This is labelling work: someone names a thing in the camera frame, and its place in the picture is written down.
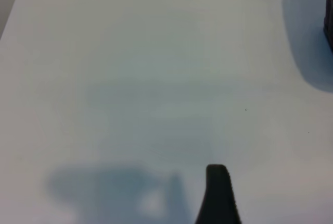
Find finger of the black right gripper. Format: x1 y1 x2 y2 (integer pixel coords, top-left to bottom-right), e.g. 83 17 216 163
216 164 243 224
195 164 219 224

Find dark brown wicker basket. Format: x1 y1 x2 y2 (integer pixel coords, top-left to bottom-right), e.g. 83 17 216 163
323 0 333 51

